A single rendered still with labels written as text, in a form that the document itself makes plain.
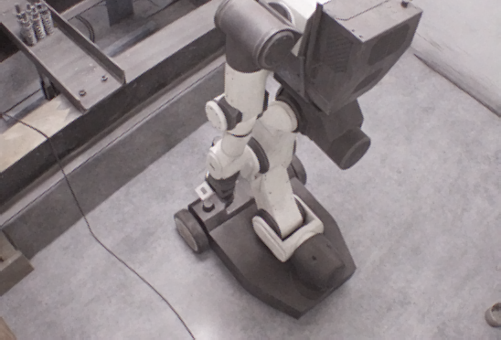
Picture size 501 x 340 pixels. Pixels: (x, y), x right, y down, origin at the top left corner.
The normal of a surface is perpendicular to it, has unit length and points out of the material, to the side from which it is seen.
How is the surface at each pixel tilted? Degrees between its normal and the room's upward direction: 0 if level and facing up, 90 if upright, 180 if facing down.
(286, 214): 46
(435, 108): 0
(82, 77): 0
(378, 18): 0
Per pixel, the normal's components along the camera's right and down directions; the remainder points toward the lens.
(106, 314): 0.05, -0.58
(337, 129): 0.47, 0.05
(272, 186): 0.56, 0.28
